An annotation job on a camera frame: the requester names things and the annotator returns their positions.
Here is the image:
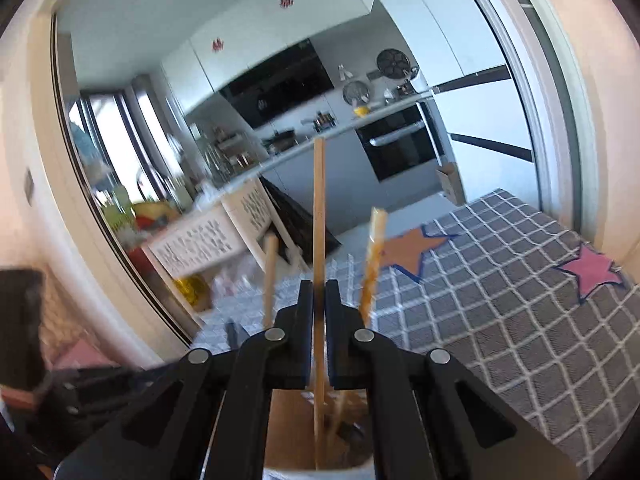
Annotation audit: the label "black range hood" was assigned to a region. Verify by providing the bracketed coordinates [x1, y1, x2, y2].
[217, 39, 335, 130]

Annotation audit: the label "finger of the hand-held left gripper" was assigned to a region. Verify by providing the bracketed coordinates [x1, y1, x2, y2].
[40, 364, 178, 428]

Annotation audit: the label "patterned bamboo chopstick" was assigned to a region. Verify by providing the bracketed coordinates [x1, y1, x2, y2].
[327, 207, 388, 441]

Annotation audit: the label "cream plastic storage cart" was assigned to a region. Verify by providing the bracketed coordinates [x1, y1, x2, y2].
[142, 177, 311, 281]

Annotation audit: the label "countertop dish rack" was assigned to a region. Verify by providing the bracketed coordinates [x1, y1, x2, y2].
[212, 130, 256, 171]

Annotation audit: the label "wooden chopstick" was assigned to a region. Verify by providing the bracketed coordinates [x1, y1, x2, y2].
[312, 139, 327, 470]
[261, 234, 279, 328]

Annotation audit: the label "gold foil decoration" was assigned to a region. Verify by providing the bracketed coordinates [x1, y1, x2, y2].
[175, 275, 211, 311]

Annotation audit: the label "green yellow bowl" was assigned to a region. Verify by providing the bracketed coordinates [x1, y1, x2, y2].
[102, 187, 176, 233]

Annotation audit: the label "clear plastic bag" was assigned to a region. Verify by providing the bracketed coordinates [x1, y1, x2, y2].
[210, 260, 262, 302]

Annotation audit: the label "grey checked tablecloth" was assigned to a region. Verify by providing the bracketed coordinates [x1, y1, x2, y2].
[192, 189, 640, 480]

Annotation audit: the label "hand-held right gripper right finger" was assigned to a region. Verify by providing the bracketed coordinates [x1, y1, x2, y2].
[325, 280, 581, 480]

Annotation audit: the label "black built-in oven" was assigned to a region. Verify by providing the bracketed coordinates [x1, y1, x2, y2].
[354, 100, 448, 183]

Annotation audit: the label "cream plastic utensil holder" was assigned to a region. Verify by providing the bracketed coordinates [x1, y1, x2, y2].
[262, 387, 376, 480]

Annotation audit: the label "round hanging strainer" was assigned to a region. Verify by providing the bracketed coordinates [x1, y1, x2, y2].
[342, 80, 371, 104]

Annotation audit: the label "white upper cabinets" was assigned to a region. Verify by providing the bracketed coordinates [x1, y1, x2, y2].
[160, 0, 373, 116]

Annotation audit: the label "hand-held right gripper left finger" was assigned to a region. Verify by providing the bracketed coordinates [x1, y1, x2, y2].
[52, 280, 313, 480]

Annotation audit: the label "round black hanging pan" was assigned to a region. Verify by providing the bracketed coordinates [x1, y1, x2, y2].
[376, 48, 407, 78]

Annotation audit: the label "black wok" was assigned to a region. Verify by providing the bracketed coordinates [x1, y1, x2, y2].
[262, 130, 296, 154]

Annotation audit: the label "white fridge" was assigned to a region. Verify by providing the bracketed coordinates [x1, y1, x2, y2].
[372, 0, 541, 211]

